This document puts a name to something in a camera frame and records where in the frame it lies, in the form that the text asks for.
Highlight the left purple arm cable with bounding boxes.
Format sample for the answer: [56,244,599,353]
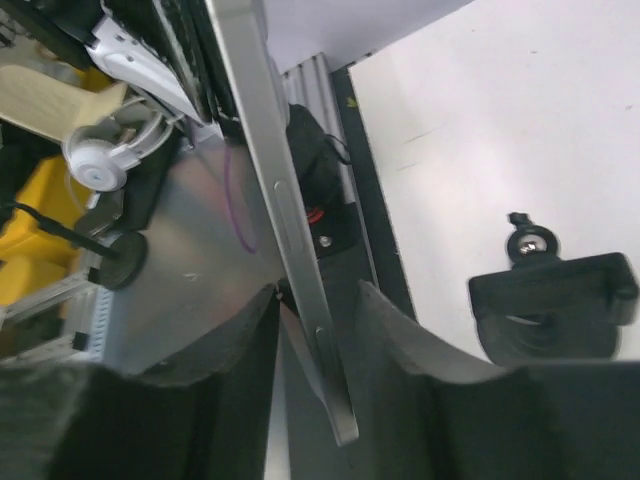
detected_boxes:
[222,142,259,254]

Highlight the yellow plastic bin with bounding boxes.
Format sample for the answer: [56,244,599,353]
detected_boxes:
[1,65,127,305]

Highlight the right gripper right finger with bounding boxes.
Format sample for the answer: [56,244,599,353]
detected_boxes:
[287,279,640,480]

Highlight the black smartphone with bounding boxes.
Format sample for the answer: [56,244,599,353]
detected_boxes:
[206,1,359,445]

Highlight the white headphones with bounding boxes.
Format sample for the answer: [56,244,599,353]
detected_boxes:
[62,97,176,192]

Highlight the black round microphone base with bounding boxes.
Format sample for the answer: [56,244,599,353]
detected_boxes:
[0,199,149,291]

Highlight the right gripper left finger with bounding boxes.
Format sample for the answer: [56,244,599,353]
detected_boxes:
[1,285,280,479]

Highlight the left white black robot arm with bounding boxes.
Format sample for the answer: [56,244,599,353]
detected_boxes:
[88,1,358,258]

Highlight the black round phone stand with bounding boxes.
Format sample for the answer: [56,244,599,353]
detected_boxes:
[468,212,639,366]

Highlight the left white cable duct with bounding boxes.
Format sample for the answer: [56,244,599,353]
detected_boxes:
[88,287,114,362]

